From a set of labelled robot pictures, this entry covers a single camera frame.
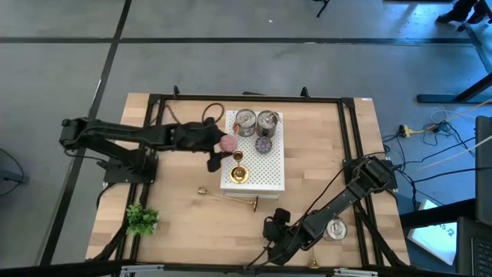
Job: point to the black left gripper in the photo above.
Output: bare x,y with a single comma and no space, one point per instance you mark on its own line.
192,136

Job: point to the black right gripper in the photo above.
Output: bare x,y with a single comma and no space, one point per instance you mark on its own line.
280,231

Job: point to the pink floral candle tin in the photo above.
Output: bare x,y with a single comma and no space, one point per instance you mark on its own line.
229,143

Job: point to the silver metal tin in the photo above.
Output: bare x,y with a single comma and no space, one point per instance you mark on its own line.
267,123
338,229
246,121

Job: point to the dark floral candle tin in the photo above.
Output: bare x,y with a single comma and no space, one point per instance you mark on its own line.
263,145

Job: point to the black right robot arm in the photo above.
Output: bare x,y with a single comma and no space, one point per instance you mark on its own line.
346,200

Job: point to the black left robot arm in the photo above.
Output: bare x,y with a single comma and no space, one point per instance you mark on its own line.
115,132

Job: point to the white perforated shelf riser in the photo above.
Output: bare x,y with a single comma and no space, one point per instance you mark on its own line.
269,173

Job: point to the small artificial green plant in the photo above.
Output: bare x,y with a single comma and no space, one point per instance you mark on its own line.
142,219

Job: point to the white sheet blue print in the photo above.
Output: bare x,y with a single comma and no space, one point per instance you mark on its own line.
434,234

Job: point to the yellow power strip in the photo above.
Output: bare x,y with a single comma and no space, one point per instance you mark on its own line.
405,131

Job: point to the black monitor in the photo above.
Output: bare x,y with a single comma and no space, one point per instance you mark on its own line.
482,173

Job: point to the black desk base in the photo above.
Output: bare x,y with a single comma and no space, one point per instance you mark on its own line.
461,96

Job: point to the person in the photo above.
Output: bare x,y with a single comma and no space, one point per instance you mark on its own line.
461,13

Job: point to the black aluminium table frame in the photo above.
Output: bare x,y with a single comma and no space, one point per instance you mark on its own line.
250,98

